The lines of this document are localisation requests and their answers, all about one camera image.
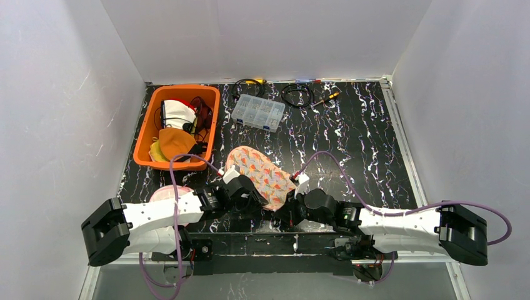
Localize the white bra black straps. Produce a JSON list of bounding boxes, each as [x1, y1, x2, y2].
[[159, 98, 198, 131]]

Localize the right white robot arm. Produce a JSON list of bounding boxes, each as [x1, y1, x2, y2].
[[274, 189, 488, 266]]

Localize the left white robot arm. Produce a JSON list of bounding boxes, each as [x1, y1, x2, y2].
[[81, 175, 267, 267]]

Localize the black coiled cable left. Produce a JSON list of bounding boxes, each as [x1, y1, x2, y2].
[[231, 78, 266, 100]]

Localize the clear plastic screw box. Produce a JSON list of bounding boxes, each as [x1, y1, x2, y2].
[[231, 94, 286, 133]]

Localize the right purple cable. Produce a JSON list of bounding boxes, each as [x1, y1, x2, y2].
[[291, 151, 513, 247]]

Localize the purple cable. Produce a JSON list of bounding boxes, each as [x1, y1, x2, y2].
[[138, 154, 224, 300], [291, 151, 513, 247]]

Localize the black coiled cable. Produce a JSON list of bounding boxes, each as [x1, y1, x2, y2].
[[231, 78, 266, 100], [281, 83, 316, 109]]

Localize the black coiled cable right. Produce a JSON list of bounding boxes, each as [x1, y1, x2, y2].
[[281, 83, 316, 109]]

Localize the orange bra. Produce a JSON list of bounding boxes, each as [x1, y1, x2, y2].
[[158, 127, 208, 161]]

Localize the dark maroon bra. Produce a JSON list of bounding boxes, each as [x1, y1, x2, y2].
[[191, 96, 213, 142]]

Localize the white mesh laundry bag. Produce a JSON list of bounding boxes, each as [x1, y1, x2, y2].
[[149, 185, 193, 203]]

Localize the yellow bra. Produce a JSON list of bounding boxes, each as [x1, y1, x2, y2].
[[149, 139, 169, 163]]

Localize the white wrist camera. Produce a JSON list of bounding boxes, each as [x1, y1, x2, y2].
[[290, 171, 309, 196], [217, 164, 241, 184]]

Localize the aluminium right rail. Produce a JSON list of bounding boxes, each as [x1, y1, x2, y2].
[[380, 75, 471, 299]]

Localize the red garment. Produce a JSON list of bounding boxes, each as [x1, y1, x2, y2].
[[177, 99, 197, 111]]

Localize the orange plastic bin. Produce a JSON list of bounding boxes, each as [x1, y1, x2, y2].
[[133, 84, 221, 171]]

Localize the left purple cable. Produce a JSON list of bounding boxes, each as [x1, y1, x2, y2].
[[138, 154, 224, 300]]

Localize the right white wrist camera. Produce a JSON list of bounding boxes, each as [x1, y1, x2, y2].
[[290, 171, 309, 196]]

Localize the yellow handled screwdriver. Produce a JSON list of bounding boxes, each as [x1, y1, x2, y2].
[[311, 92, 340, 109]]

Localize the floral pink fabric pouch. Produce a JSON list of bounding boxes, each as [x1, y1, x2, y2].
[[225, 146, 296, 210]]

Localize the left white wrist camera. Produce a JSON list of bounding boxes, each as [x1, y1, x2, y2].
[[217, 164, 241, 184]]

